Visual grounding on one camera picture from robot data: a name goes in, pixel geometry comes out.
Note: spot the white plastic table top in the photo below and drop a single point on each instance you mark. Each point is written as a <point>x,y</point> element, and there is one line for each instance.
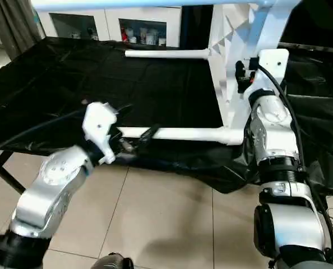
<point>239,28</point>

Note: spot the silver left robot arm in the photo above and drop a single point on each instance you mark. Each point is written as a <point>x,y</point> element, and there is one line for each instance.
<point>51,182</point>

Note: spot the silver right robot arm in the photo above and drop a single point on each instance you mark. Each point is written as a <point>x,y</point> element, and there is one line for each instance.
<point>278,157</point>

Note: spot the black work mat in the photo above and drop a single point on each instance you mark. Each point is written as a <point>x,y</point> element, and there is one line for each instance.
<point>155,89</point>

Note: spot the black case with gold label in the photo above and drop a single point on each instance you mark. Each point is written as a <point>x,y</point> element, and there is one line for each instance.
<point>196,25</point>

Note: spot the dark metal rod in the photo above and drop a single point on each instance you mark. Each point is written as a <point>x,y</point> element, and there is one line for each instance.
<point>309,47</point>

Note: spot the white glass-door cabinet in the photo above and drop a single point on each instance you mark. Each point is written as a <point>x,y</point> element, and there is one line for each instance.
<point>105,25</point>

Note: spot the grey left robot foot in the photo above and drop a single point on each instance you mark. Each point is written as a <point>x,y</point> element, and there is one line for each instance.
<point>114,262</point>

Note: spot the black metal stand leg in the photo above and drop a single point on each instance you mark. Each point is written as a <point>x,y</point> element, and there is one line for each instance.
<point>6,172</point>

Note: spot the grey curtain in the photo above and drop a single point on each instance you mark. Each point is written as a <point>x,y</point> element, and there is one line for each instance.
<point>15,22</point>

